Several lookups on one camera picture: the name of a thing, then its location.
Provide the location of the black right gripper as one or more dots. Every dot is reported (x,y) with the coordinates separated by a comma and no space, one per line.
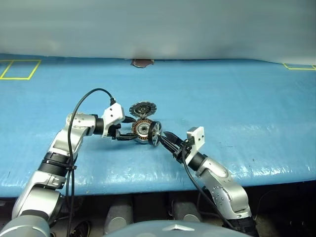
(184,150)

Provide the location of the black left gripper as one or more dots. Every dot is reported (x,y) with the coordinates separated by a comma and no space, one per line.
(114,132)

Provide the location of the motor stator with copper windings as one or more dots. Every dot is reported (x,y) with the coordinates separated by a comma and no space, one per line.
(140,128)

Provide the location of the silver spoked end cap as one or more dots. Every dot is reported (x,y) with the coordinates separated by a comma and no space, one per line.
(155,133)

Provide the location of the silver finned motor cover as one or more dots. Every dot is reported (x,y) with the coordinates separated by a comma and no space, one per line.
(143,109)

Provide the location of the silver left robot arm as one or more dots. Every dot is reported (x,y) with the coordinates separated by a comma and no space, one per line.
(61,140)

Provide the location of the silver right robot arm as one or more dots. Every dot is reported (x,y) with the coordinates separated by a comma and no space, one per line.
(222,182)

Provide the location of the blue foam table cover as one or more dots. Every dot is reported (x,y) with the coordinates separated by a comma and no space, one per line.
(222,98)

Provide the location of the grey rounded block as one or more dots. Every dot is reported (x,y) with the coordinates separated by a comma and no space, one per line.
(186,209)
(118,214)

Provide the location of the grey robot torso with emblem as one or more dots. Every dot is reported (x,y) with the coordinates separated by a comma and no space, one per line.
(148,229)

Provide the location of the black shoe with white stripes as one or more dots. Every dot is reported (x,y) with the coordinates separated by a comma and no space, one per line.
(81,229)

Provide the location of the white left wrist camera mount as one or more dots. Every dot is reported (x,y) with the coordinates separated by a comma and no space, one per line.
(113,113)

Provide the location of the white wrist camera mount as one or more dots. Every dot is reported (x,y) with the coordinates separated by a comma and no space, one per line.
(113,113)
(197,138)

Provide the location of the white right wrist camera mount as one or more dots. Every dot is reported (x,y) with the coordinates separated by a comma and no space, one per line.
(197,138)

